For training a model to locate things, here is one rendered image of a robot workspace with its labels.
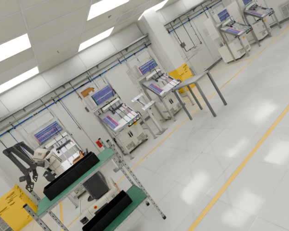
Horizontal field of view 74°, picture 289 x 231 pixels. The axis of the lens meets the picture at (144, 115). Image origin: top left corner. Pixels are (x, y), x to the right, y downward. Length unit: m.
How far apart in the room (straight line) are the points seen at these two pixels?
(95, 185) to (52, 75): 3.97
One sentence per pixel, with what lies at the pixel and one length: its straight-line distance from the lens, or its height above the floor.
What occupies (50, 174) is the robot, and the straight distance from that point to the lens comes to 3.19.
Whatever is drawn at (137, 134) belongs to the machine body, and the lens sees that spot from 4.76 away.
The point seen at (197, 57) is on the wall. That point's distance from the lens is 8.46.
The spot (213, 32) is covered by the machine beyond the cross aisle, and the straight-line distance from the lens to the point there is 7.65.
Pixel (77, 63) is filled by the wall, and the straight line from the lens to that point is 6.39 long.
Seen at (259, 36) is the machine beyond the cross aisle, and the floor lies 0.17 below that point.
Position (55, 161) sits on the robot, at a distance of 3.19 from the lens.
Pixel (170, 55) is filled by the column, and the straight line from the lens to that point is 7.02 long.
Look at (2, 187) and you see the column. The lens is 5.79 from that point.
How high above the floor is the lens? 1.47
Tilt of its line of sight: 11 degrees down
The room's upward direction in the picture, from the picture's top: 34 degrees counter-clockwise
